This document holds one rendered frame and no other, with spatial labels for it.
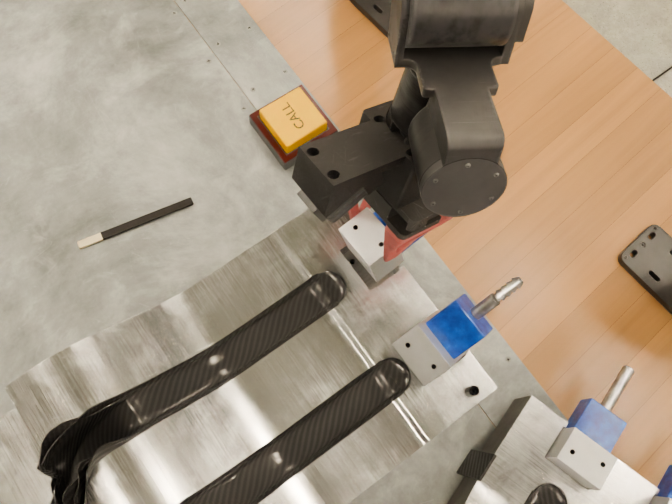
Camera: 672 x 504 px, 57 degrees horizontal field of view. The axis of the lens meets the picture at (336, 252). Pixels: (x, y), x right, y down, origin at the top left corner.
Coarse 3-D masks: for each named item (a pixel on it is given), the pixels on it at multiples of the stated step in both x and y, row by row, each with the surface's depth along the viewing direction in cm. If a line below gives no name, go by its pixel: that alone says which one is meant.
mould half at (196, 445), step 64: (256, 256) 64; (320, 256) 64; (128, 320) 60; (192, 320) 62; (320, 320) 63; (384, 320) 63; (64, 384) 55; (128, 384) 56; (256, 384) 61; (320, 384) 61; (448, 384) 61; (0, 448) 60; (128, 448) 54; (192, 448) 56; (256, 448) 58; (384, 448) 59
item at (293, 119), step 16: (288, 96) 76; (304, 96) 76; (272, 112) 75; (288, 112) 75; (304, 112) 75; (272, 128) 75; (288, 128) 74; (304, 128) 75; (320, 128) 75; (288, 144) 74
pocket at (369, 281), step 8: (344, 248) 65; (344, 256) 67; (352, 256) 67; (352, 264) 67; (360, 264) 67; (360, 272) 67; (368, 272) 67; (392, 272) 67; (368, 280) 67; (384, 280) 67; (368, 288) 66
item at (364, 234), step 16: (368, 208) 61; (352, 224) 60; (368, 224) 60; (384, 224) 61; (352, 240) 60; (368, 240) 59; (416, 240) 62; (368, 256) 59; (400, 256) 62; (384, 272) 63
